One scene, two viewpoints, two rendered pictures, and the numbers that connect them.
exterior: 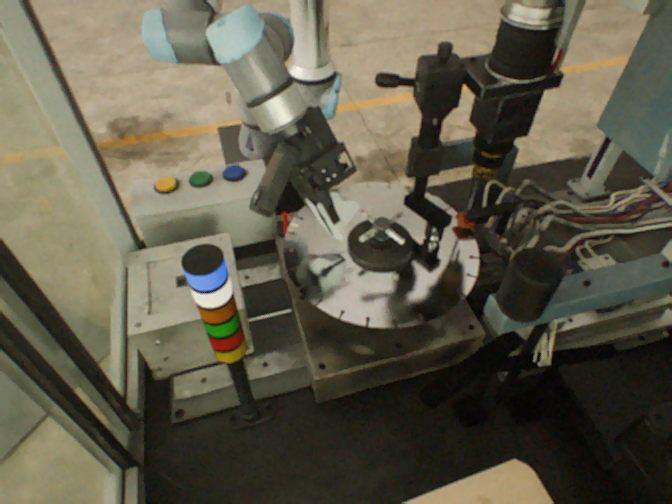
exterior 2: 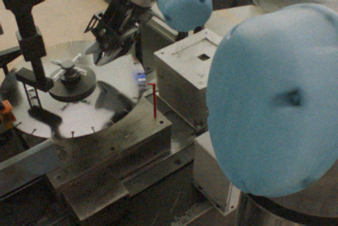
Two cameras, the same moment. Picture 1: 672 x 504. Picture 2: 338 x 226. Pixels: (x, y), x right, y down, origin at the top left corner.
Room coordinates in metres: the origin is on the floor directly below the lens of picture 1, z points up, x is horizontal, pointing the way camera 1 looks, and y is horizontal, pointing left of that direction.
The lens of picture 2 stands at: (1.25, -0.12, 1.52)
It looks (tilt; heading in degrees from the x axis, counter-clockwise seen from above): 42 degrees down; 169
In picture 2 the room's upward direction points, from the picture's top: 7 degrees counter-clockwise
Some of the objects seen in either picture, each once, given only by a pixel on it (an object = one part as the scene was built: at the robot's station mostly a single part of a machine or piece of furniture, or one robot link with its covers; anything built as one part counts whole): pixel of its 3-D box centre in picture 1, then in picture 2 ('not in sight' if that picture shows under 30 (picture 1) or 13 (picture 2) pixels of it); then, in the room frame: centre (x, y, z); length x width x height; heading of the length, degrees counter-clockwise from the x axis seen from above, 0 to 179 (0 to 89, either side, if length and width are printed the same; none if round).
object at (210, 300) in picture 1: (211, 285); not in sight; (0.33, 0.14, 1.11); 0.05 x 0.04 x 0.03; 16
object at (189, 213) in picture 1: (209, 210); (258, 147); (0.76, 0.28, 0.82); 0.28 x 0.11 x 0.15; 106
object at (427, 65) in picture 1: (433, 115); (22, 10); (0.59, -0.14, 1.17); 0.06 x 0.05 x 0.20; 97
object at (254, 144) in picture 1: (264, 129); not in sight; (1.11, 0.19, 0.80); 0.15 x 0.15 x 0.10
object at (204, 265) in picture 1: (205, 267); not in sight; (0.33, 0.14, 1.14); 0.05 x 0.04 x 0.03; 16
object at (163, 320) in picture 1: (193, 304); (202, 79); (0.51, 0.26, 0.82); 0.18 x 0.18 x 0.15; 16
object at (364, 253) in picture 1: (380, 239); (70, 78); (0.54, -0.08, 0.96); 0.11 x 0.11 x 0.03
